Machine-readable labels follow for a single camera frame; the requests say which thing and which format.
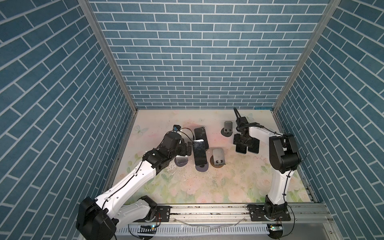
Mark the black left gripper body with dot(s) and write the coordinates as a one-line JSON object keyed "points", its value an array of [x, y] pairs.
{"points": [[181, 150]]}

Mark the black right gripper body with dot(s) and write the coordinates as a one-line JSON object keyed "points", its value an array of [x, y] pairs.
{"points": [[243, 141]]}

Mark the black phone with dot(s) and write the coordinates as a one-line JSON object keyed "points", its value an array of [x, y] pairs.
{"points": [[199, 152], [200, 134]]}

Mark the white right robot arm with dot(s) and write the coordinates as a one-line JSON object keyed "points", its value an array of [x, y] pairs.
{"points": [[284, 158]]}

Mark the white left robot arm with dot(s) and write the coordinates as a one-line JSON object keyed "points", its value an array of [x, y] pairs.
{"points": [[101, 217]]}

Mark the grey stand far right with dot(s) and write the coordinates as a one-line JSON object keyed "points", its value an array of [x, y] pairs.
{"points": [[227, 130]]}

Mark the grey round stand centre front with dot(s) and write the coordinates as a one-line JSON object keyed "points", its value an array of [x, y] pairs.
{"points": [[202, 168]]}

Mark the left controller board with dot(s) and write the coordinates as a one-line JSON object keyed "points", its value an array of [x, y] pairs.
{"points": [[147, 232]]}

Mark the controller board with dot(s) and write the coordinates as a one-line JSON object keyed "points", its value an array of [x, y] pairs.
{"points": [[275, 231], [147, 232]]}

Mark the right controller board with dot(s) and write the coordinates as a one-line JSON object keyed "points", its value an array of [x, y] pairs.
{"points": [[275, 231]]}

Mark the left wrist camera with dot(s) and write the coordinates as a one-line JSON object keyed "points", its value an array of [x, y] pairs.
{"points": [[176, 128]]}

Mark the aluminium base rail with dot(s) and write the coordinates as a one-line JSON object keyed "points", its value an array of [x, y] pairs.
{"points": [[204, 214]]}

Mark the aluminium right corner post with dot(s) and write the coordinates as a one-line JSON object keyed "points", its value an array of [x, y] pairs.
{"points": [[318, 30]]}

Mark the aluminium corner post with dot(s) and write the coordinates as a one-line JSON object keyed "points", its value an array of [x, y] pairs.
{"points": [[318, 30], [92, 20]]}

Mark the aluminium left corner post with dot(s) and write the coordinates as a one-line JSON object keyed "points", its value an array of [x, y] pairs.
{"points": [[92, 20]]}

